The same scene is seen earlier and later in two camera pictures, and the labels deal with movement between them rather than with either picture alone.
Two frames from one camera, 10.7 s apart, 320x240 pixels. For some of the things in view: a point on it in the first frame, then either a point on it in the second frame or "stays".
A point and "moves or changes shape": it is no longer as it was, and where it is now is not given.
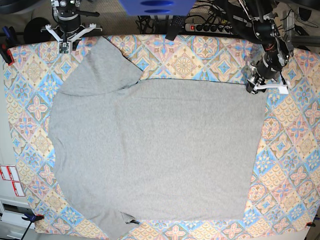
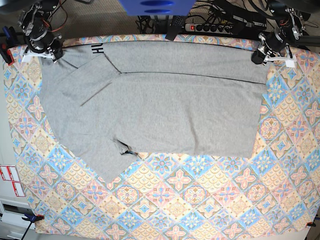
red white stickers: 9,172 stays
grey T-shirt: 163,149 moves or changes shape
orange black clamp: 9,41 stays
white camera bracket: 65,46 to 28,57
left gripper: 69,19 to 42,40
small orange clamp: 310,224 stays
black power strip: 209,28 stays
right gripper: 272,63 to 270,44
